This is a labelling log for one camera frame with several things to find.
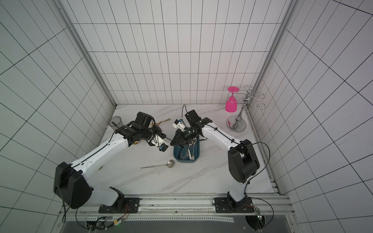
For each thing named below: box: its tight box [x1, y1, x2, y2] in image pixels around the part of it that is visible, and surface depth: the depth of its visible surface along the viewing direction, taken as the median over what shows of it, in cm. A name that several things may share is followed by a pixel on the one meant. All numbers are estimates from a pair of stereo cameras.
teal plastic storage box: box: [172, 134, 200, 164], surface depth 92 cm
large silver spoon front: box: [140, 159, 175, 169], surface depth 88 cm
